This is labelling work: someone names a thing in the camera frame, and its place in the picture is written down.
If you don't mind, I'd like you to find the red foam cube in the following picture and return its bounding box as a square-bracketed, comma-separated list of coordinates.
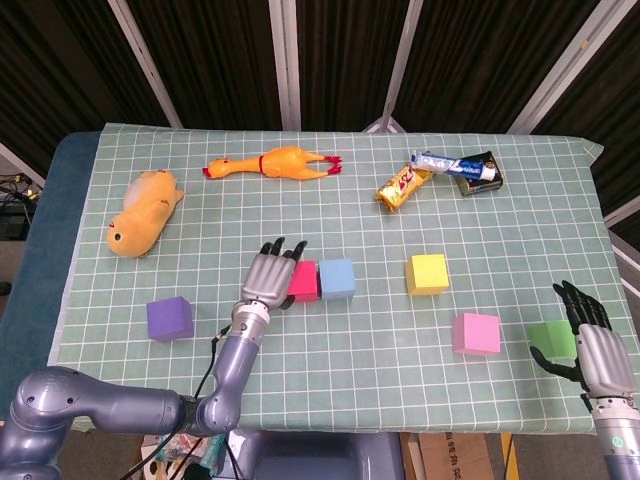
[287, 259, 321, 304]

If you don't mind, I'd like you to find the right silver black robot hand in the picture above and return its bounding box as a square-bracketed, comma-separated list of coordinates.
[529, 279, 640, 401]

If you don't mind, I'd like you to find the gold snack packet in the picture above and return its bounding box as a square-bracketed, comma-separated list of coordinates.
[375, 164, 435, 214]

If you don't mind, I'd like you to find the dark tin can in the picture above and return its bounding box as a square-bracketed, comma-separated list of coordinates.
[454, 150, 504, 199]

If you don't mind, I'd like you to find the purple foam cube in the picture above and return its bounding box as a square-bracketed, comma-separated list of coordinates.
[146, 295, 195, 343]

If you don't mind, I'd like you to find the brown cardboard box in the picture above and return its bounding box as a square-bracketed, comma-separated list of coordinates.
[407, 432, 496, 480]

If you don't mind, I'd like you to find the black equipment with cables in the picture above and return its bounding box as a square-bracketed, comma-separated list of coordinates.
[0, 172, 44, 241]

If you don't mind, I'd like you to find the yellow rubber chicken toy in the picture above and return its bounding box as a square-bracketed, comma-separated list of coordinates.
[201, 145, 344, 182]

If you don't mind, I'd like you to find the white partition post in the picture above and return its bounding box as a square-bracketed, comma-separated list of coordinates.
[507, 0, 626, 135]
[268, 0, 303, 130]
[362, 0, 431, 134]
[107, 0, 184, 129]

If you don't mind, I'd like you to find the white side frame bar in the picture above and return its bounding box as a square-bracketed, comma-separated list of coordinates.
[602, 197, 640, 296]
[0, 142, 46, 186]

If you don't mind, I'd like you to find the colourful plastic packet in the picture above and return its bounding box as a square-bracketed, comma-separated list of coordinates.
[139, 432, 229, 480]

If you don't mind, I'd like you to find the green foam cube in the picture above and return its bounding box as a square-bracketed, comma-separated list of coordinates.
[525, 319, 579, 360]

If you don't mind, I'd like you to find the yellow foam cube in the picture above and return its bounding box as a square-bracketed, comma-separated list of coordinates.
[404, 253, 450, 297]

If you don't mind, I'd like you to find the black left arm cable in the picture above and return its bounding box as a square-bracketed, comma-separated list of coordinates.
[119, 323, 236, 480]

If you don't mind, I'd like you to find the yellow plush animal toy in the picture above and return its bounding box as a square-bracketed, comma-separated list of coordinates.
[106, 168, 185, 259]

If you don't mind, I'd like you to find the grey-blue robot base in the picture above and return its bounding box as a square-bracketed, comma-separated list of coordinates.
[234, 429, 406, 480]

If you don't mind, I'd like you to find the green checked tablecloth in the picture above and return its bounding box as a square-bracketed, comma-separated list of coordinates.
[47, 123, 605, 435]

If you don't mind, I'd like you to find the white blue toothpaste tube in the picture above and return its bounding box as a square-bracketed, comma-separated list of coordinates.
[410, 151, 500, 182]

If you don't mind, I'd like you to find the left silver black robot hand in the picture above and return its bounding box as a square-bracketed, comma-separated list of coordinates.
[241, 236, 309, 311]

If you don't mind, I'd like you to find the dark pleated curtain panel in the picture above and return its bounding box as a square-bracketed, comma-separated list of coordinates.
[394, 0, 601, 134]
[532, 0, 640, 221]
[294, 0, 416, 132]
[0, 0, 169, 166]
[122, 0, 284, 129]

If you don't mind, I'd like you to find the pink foam cube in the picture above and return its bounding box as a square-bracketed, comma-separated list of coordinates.
[452, 312, 502, 356]

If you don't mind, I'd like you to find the light blue foam cube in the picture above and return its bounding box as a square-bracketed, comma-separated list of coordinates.
[318, 258, 357, 301]

